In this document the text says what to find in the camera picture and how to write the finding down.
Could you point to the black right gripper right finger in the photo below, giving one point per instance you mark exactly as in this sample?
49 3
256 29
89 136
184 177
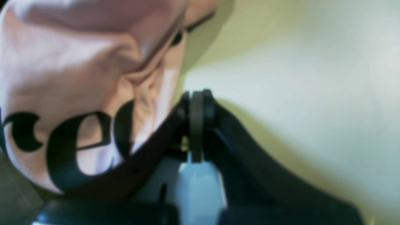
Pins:
259 190

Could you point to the pink T-shirt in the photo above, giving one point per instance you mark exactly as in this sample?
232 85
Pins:
84 83

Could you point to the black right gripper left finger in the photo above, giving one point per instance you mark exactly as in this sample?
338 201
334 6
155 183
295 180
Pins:
106 198

